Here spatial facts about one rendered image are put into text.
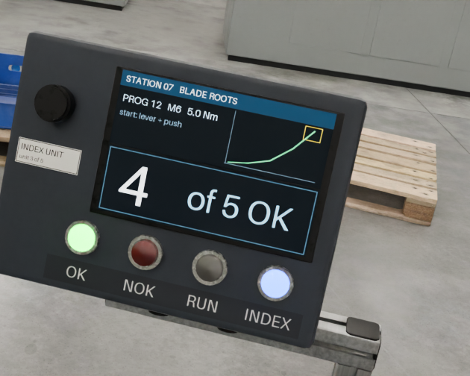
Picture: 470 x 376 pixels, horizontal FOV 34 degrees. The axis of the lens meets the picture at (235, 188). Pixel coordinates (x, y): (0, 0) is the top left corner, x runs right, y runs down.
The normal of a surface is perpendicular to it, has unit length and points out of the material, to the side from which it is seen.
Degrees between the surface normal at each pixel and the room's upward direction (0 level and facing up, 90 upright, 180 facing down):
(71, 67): 75
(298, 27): 90
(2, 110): 90
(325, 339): 90
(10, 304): 0
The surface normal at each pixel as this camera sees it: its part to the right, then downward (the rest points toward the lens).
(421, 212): -0.22, 0.29
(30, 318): 0.16, -0.91
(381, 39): 0.04, 0.38
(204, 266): -0.21, 0.04
